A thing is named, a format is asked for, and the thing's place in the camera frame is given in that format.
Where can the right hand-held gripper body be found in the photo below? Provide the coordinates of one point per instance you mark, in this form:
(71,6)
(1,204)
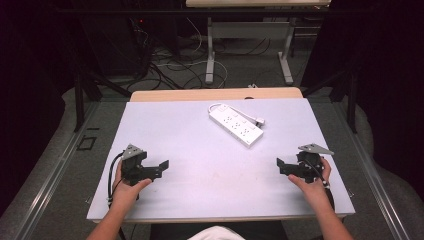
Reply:
(308,166)

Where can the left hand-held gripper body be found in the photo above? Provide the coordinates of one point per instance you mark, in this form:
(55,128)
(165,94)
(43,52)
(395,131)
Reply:
(132,166)

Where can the white power strip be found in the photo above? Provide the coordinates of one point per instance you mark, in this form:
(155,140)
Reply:
(236,126)

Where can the person's right hand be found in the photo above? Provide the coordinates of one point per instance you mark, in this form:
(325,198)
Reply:
(313,190)

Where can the person's left hand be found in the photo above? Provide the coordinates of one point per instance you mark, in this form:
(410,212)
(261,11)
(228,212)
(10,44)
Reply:
(128,191)

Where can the white table mat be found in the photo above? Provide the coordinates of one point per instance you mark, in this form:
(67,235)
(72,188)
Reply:
(206,180)

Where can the wooden table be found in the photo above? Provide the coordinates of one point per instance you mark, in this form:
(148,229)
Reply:
(200,94)

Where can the black metal stand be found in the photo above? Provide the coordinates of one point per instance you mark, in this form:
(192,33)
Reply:
(350,96)
(83,96)

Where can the person's white shorts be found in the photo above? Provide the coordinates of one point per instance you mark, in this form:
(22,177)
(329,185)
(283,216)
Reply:
(216,234)

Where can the black equipment cabinet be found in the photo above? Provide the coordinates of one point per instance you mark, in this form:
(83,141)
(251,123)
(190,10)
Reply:
(113,43)

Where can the white background desk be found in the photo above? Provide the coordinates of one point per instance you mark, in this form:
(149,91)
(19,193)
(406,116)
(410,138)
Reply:
(250,30)

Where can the black floor socket frame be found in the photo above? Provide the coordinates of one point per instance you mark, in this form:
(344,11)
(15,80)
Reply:
(86,143)

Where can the aluminium floor rail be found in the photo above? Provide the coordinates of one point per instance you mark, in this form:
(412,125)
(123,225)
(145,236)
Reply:
(373,176)
(50,176)

